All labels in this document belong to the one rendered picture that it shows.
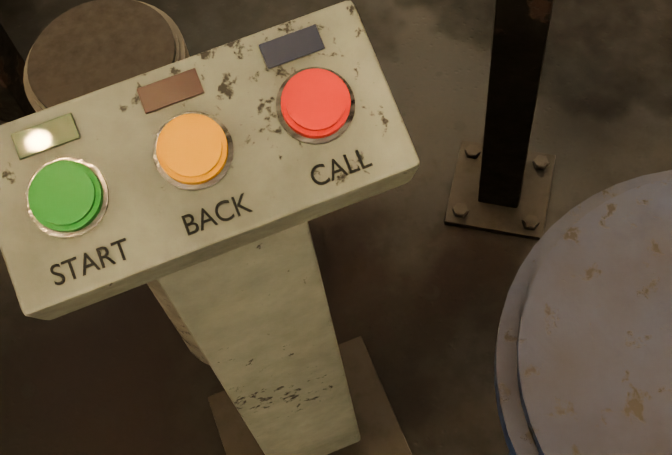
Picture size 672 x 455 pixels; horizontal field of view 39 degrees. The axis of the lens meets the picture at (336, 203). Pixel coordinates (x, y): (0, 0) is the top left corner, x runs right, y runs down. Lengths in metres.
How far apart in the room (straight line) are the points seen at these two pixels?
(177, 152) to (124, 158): 0.03
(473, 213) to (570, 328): 0.53
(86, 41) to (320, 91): 0.24
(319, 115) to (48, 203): 0.16
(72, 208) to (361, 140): 0.17
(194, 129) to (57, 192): 0.08
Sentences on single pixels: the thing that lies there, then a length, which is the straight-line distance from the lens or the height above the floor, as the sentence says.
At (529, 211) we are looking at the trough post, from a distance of 1.19.
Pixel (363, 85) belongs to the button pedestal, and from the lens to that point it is 0.56.
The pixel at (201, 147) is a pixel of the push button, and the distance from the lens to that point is 0.54.
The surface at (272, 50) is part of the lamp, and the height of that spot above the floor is 0.62.
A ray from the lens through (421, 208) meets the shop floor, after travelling 1.20.
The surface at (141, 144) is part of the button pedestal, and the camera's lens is 0.56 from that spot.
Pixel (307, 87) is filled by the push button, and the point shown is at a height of 0.61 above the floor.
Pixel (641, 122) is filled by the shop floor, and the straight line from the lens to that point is 1.29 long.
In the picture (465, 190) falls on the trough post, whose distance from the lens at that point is 1.20.
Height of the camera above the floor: 1.06
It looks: 61 degrees down
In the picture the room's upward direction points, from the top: 10 degrees counter-clockwise
